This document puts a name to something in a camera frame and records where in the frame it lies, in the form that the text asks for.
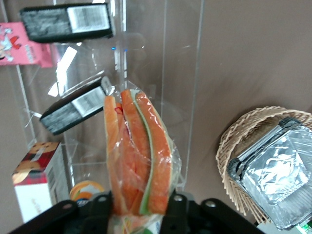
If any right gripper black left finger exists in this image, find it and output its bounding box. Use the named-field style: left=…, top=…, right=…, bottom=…
left=63, top=191, right=115, bottom=234

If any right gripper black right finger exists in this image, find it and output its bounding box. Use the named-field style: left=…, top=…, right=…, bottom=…
left=158, top=192, right=203, bottom=234

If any triangle sandwich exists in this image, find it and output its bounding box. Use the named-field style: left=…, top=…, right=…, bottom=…
left=103, top=82, right=183, bottom=234

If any orange lid yogurt cup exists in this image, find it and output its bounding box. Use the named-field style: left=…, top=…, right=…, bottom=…
left=69, top=179, right=106, bottom=208

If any light straw wicker basket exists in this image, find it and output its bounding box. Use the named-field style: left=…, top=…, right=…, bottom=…
left=215, top=105, right=312, bottom=228

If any red plaid cookie box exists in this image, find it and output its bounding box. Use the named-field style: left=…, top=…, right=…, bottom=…
left=11, top=140, right=72, bottom=224

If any small black carton box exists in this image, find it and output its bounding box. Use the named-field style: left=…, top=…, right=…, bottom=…
left=19, top=2, right=115, bottom=44
left=39, top=76, right=113, bottom=136

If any aluminium foil container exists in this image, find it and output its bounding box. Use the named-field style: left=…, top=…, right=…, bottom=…
left=226, top=117, right=312, bottom=231

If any clear acrylic stepped display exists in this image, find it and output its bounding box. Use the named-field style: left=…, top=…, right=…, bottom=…
left=0, top=0, right=206, bottom=195

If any brown table cover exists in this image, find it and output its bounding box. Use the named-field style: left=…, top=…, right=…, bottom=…
left=0, top=0, right=312, bottom=234

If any pink snack packet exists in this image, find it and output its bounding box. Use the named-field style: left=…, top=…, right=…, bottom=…
left=0, top=21, right=54, bottom=68

